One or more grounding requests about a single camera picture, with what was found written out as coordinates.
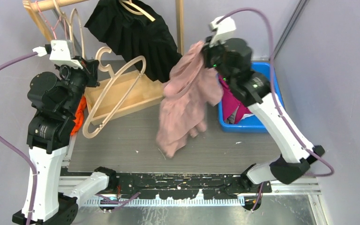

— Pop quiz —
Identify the white skirt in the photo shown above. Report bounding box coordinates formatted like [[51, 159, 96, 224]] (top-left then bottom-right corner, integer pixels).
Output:
[[241, 113, 254, 120]]

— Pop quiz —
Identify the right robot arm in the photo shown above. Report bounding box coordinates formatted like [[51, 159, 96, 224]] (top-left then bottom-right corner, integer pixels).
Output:
[[202, 36, 325, 193]]

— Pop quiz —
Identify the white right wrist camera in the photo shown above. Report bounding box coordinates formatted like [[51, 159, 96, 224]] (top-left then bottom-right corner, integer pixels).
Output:
[[209, 16, 236, 47]]

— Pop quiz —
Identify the wooden hanger under black garment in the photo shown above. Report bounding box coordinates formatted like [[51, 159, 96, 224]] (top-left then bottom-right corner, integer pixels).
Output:
[[119, 0, 156, 22]]

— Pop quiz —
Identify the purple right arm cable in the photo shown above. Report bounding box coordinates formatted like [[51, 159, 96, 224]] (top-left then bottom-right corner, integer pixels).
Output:
[[216, 7, 335, 212]]

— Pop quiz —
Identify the wooden hanger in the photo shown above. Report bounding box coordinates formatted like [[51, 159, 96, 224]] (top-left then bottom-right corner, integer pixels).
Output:
[[82, 46, 147, 139], [119, 0, 156, 22], [53, 0, 87, 60]]

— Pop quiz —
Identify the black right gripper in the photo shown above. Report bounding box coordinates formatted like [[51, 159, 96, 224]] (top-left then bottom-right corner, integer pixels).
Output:
[[201, 33, 234, 86]]

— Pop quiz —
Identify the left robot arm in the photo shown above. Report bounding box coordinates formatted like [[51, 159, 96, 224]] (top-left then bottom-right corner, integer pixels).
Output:
[[12, 56, 119, 225]]

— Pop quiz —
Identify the blue plastic bin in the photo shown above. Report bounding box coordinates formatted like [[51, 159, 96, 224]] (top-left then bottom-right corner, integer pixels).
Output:
[[218, 61, 270, 133]]

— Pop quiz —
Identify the black garment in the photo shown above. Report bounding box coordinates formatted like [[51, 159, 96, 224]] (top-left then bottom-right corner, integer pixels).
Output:
[[85, 0, 182, 83]]

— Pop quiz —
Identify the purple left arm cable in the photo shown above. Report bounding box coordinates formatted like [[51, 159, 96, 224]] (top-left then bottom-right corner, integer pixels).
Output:
[[0, 51, 39, 225]]

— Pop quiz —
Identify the wooden clothes rack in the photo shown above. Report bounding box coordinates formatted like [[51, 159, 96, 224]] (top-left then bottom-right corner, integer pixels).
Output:
[[22, 0, 185, 127]]

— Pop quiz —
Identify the magenta dress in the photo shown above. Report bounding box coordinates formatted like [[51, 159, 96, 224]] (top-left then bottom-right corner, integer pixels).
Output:
[[218, 75, 251, 124]]

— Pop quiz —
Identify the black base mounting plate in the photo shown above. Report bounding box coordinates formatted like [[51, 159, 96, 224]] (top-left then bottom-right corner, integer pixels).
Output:
[[59, 172, 273, 212]]

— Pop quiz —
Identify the aluminium rail frame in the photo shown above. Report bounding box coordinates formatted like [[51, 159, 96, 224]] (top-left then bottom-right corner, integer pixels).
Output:
[[55, 173, 322, 207]]

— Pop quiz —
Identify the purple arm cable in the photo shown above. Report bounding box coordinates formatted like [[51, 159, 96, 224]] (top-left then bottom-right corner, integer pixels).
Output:
[[0, 51, 39, 225], [216, 7, 335, 212]]

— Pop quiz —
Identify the orange cloth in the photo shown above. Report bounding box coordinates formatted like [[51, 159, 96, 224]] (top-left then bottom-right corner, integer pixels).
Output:
[[70, 96, 87, 136]]

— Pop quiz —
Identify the pink pleated garment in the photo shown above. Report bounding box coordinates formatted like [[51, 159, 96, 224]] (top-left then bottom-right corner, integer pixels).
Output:
[[156, 41, 223, 158]]

